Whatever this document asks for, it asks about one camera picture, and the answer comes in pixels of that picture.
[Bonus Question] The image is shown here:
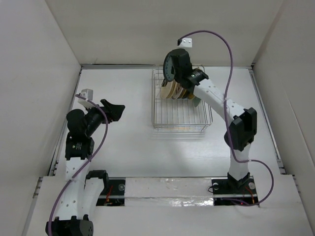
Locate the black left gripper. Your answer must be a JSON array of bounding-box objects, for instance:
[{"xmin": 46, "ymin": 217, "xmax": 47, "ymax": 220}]
[{"xmin": 84, "ymin": 99, "xmax": 124, "ymax": 137}]

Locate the beige round plate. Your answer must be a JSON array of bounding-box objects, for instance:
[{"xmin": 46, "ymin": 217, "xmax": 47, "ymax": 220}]
[{"xmin": 167, "ymin": 81, "xmax": 177, "ymax": 99}]

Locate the blue patterned round plate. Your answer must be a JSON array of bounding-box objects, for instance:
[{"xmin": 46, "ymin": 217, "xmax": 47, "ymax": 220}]
[{"xmin": 162, "ymin": 51, "xmax": 175, "ymax": 82}]

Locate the cream plate with black patch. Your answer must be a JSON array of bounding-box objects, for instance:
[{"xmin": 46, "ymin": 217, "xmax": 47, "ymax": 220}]
[{"xmin": 160, "ymin": 80, "xmax": 173, "ymax": 99}]

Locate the light green rectangular plate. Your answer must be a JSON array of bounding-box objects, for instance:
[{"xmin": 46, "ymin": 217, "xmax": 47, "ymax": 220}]
[{"xmin": 192, "ymin": 96, "xmax": 201, "ymax": 107}]

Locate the white plate with red characters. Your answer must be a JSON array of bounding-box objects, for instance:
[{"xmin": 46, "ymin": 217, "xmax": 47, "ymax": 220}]
[{"xmin": 172, "ymin": 83, "xmax": 185, "ymax": 99}]

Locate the gold and black round plate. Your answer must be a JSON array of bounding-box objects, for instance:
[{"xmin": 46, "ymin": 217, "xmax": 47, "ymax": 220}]
[{"xmin": 181, "ymin": 89, "xmax": 189, "ymax": 99}]

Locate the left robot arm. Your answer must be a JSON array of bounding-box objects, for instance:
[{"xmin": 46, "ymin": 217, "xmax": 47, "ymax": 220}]
[{"xmin": 45, "ymin": 96, "xmax": 125, "ymax": 236}]

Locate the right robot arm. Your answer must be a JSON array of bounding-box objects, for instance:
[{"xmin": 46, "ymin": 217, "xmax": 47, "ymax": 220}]
[{"xmin": 163, "ymin": 48, "xmax": 257, "ymax": 193}]

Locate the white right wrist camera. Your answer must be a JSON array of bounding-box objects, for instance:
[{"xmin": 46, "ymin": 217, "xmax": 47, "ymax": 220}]
[{"xmin": 177, "ymin": 37, "xmax": 192, "ymax": 48}]

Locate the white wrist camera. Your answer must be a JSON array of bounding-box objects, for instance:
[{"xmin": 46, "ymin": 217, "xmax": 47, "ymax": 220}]
[
  {"xmin": 76, "ymin": 88, "xmax": 94, "ymax": 109},
  {"xmin": 177, "ymin": 37, "xmax": 192, "ymax": 48}
]

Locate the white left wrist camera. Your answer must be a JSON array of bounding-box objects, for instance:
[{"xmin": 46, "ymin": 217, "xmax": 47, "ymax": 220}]
[{"xmin": 76, "ymin": 88, "xmax": 94, "ymax": 109}]

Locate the metal wire dish rack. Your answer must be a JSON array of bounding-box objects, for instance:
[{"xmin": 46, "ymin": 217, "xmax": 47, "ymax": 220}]
[{"xmin": 151, "ymin": 66, "xmax": 213, "ymax": 132}]

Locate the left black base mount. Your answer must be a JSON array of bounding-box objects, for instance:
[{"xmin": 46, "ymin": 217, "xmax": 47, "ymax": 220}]
[{"xmin": 96, "ymin": 178, "xmax": 126, "ymax": 207}]

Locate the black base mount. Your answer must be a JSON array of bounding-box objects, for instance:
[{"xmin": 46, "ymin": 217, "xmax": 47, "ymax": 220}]
[
  {"xmin": 96, "ymin": 178, "xmax": 126, "ymax": 207},
  {"xmin": 208, "ymin": 178, "xmax": 258, "ymax": 206}
]

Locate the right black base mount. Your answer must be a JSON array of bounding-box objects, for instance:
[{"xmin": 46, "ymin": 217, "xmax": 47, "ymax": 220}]
[{"xmin": 208, "ymin": 178, "xmax": 258, "ymax": 206}]

